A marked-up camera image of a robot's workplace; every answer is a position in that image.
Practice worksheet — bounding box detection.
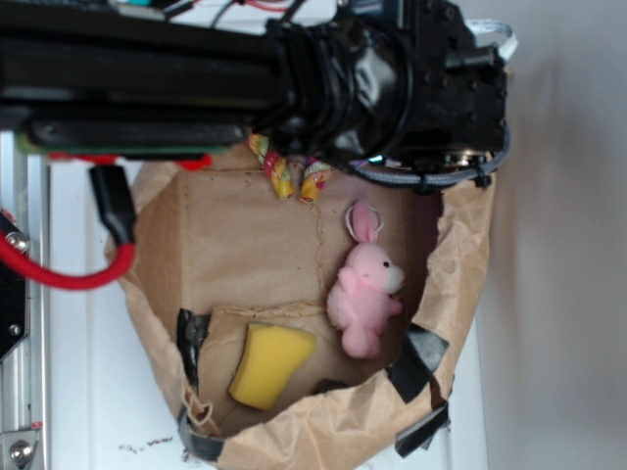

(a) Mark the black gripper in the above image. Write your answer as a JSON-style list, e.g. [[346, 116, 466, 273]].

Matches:
[[391, 1, 507, 171]]

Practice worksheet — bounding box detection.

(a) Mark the multicolored twisted rope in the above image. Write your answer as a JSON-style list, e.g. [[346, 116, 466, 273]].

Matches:
[[247, 132, 335, 206]]

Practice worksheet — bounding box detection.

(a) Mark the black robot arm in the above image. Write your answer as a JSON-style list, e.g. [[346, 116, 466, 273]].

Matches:
[[1, 1, 507, 174]]

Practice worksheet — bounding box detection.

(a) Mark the pink plush bunny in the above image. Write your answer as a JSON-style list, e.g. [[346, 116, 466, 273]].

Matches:
[[326, 201, 406, 359]]

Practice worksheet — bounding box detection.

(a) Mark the black tape right corner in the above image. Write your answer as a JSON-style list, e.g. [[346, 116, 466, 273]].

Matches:
[[387, 323, 450, 403]]

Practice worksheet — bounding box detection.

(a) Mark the brown paper bag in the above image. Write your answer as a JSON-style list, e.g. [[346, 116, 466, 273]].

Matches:
[[121, 148, 495, 469]]

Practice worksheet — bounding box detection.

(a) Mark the yellow sponge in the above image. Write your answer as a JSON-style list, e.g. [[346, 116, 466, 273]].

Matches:
[[228, 322, 316, 410]]

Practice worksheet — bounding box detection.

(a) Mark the black tape right lower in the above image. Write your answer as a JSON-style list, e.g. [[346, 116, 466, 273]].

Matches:
[[394, 401, 450, 458]]

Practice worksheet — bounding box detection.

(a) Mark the black tape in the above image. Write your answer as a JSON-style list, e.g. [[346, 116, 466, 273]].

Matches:
[[394, 401, 450, 458], [176, 308, 212, 391], [177, 406, 225, 464]]

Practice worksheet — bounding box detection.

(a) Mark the black tape left inner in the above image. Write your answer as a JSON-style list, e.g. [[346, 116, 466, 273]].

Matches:
[[176, 308, 212, 391]]

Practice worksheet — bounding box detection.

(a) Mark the black tape left lower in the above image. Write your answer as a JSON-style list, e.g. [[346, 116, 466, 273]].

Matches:
[[177, 406, 225, 464]]

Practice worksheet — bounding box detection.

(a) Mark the white ribbon cable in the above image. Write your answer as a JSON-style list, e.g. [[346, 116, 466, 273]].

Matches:
[[464, 18, 519, 61]]

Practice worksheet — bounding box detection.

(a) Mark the grey braided cable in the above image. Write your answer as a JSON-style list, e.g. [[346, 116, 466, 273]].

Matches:
[[337, 117, 512, 193]]

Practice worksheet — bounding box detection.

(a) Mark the aluminium frame rail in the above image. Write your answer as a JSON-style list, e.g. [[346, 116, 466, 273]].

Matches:
[[1, 131, 50, 469]]

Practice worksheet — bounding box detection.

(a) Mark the red braided cable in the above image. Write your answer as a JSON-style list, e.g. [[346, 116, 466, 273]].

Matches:
[[0, 229, 137, 293]]

